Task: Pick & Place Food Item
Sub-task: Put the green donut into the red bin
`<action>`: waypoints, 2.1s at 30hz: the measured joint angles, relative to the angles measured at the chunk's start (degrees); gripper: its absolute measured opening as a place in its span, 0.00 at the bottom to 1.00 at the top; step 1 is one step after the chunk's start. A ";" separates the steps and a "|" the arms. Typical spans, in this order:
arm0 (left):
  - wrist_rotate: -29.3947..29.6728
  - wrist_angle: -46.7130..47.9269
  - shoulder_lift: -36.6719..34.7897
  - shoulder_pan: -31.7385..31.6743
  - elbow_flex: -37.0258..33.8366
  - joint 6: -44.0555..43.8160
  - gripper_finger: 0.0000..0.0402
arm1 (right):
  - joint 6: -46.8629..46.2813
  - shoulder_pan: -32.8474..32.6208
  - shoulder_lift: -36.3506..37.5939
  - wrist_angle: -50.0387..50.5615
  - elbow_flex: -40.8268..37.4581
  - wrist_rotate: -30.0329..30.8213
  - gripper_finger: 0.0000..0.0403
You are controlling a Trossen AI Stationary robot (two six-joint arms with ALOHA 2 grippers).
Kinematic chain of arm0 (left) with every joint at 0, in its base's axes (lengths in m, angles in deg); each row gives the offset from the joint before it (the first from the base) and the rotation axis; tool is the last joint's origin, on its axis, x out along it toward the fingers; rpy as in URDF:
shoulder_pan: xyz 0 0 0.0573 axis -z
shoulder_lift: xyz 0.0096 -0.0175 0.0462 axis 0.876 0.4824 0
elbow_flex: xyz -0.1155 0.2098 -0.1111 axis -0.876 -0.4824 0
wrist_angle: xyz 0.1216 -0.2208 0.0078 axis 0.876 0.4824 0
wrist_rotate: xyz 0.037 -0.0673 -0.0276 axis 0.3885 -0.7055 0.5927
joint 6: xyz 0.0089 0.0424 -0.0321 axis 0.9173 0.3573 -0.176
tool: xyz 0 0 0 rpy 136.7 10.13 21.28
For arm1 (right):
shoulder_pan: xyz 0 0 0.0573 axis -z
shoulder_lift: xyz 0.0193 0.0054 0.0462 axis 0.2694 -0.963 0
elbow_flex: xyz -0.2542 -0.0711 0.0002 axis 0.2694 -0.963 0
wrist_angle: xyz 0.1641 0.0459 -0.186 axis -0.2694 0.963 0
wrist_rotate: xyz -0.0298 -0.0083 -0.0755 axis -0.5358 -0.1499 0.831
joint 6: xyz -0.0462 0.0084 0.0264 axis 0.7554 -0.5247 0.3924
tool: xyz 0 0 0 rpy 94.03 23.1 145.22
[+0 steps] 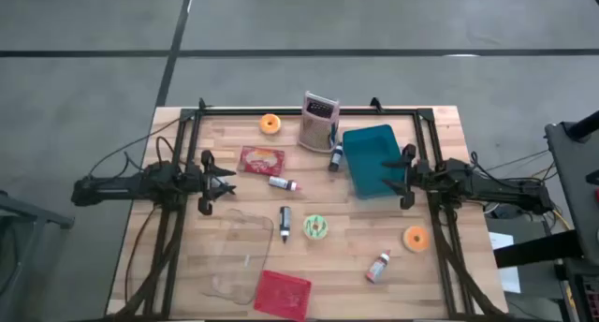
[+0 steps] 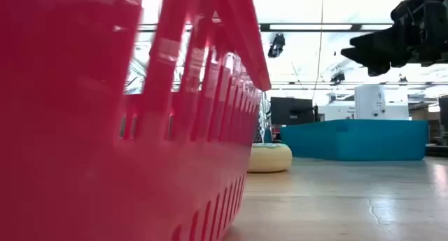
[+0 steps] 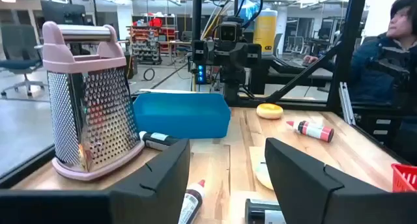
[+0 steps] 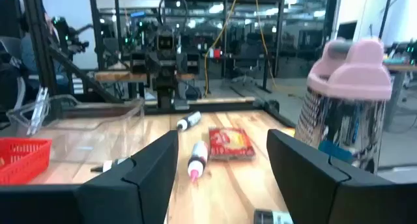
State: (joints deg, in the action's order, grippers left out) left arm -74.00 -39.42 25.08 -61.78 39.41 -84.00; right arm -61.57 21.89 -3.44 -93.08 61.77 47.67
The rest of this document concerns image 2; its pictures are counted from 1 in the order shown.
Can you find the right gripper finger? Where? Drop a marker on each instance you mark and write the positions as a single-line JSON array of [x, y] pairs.
[[378, 38], [376, 60]]

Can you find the teal plastic bin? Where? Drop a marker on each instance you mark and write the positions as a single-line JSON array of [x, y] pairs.
[[350, 139]]

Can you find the orange iced toy donut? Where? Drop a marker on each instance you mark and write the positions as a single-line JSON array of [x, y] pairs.
[[269, 160]]

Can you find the red slotted plastic basket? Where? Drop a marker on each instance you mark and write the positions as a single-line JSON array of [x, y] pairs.
[[70, 129]]

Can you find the black ceiling-hung device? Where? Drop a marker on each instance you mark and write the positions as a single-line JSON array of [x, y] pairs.
[[276, 45], [337, 77]]

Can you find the white machine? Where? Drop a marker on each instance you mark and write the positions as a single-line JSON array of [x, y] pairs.
[[369, 102]]

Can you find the ceiling light bar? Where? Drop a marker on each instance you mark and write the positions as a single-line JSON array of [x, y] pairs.
[[308, 27]]

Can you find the black monitor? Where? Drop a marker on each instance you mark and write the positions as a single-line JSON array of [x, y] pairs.
[[292, 111], [444, 113]]

